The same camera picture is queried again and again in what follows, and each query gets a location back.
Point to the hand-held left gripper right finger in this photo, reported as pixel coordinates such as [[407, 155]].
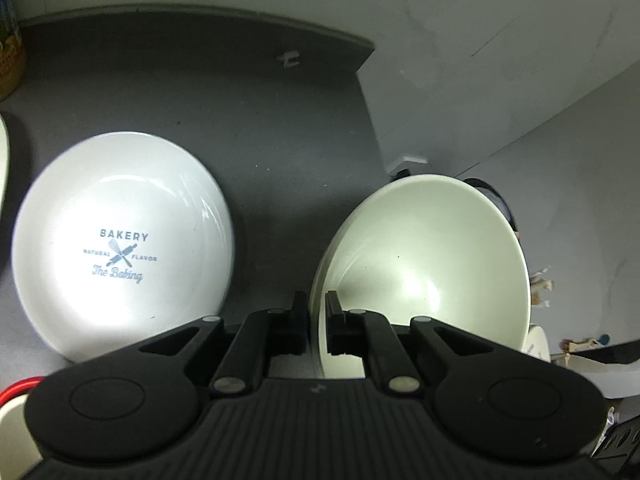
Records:
[[334, 325]]

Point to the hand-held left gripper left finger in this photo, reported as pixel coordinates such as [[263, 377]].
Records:
[[300, 325]]

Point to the cream bowl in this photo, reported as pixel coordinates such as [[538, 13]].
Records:
[[425, 250]]

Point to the red-rimmed bowl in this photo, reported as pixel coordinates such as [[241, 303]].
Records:
[[9, 425]]

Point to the beige bowl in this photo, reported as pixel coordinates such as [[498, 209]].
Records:
[[4, 160]]

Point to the white round container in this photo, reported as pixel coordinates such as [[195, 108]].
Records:
[[537, 342]]

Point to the small wooden pieces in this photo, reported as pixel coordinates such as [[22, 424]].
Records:
[[542, 285]]

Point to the white printed plate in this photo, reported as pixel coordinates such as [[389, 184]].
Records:
[[125, 195]]

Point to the small white clip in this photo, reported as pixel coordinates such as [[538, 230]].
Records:
[[289, 58]]

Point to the black perforated panel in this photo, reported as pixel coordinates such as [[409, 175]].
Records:
[[622, 447]]

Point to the orange juice bottle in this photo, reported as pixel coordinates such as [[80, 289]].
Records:
[[9, 60]]

